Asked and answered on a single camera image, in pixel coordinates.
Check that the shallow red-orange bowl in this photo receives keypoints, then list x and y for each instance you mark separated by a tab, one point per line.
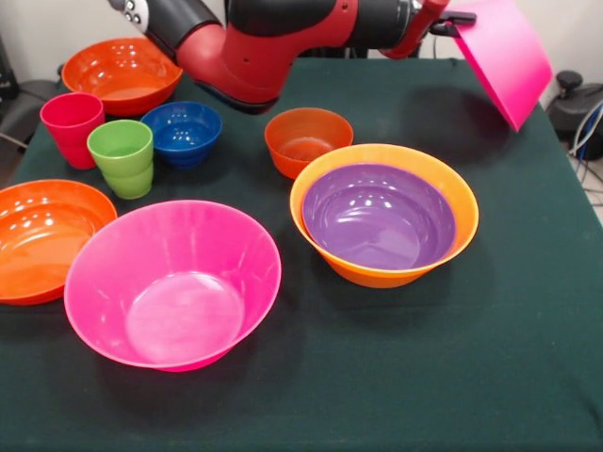
37	249

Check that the orange bowl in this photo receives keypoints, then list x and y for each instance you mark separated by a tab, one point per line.
466	202

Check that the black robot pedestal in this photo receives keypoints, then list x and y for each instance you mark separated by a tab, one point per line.
325	52

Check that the pink bowl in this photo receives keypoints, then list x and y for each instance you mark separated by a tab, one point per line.
509	61
179	306

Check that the green cup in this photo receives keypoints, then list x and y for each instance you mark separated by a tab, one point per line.
124	165

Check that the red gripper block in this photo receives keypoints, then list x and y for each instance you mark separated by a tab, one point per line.
426	23

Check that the blue bowl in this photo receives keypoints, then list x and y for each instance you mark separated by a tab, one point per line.
184	136

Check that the small red bowl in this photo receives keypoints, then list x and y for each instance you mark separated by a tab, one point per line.
301	146

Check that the purple bowl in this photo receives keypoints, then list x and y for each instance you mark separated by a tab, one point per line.
377	221

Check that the dark green tablecloth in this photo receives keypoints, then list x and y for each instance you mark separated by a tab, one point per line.
377	376

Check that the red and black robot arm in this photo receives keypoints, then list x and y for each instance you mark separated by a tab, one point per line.
254	56

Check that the deep red-orange bowl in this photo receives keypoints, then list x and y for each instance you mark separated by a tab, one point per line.
118	80

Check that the red cup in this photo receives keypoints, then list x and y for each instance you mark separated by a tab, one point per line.
69	136

